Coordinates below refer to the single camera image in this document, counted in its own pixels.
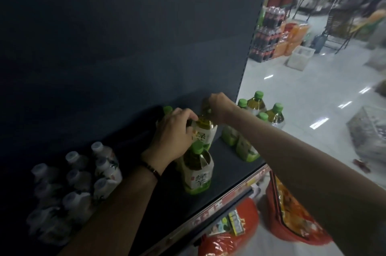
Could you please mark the person's right hand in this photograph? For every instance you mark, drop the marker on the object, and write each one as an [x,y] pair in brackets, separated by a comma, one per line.
[223,108]

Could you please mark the blue pack of coloured sponges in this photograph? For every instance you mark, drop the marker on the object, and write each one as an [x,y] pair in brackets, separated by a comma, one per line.
[223,228]

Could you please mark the red plastic basket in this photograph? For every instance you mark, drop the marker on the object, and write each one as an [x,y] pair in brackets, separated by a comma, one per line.
[277,222]

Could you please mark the person's left hand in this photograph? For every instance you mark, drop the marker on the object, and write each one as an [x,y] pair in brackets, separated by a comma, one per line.
[172,138]

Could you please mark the white plastic crate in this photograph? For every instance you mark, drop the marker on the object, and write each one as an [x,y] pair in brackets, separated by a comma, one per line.
[300,58]

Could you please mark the red shelf price strip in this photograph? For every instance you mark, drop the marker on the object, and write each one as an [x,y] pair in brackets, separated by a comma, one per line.
[211,213]

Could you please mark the pile of yellow juice bottles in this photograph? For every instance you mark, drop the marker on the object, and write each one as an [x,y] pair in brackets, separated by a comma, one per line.
[295,207]

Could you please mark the dark grey metal shelf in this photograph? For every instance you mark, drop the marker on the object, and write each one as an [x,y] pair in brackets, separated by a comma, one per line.
[90,53]

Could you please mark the large green tea bottle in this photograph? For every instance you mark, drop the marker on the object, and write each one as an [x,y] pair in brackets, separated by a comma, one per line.
[205,111]
[206,135]

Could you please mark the person's right forearm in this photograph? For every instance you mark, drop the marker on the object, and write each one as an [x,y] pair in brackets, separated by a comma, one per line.
[316,174]

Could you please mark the cluster of white drink bottles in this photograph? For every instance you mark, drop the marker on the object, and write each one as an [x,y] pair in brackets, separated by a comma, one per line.
[78,180]

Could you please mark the person's left forearm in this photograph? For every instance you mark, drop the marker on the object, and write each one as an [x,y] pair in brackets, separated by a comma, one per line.
[111,213]

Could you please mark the stack of drink bottle packs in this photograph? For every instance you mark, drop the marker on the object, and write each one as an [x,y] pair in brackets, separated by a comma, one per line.
[265,38]

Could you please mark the stack of orange drink packs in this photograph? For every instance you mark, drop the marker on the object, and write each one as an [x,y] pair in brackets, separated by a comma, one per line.
[289,41]

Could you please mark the row of large tea bottles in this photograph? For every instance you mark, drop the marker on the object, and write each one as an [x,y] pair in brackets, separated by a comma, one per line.
[196,174]

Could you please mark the grey mesh crate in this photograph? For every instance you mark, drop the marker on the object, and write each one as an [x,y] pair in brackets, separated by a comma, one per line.
[368,132]

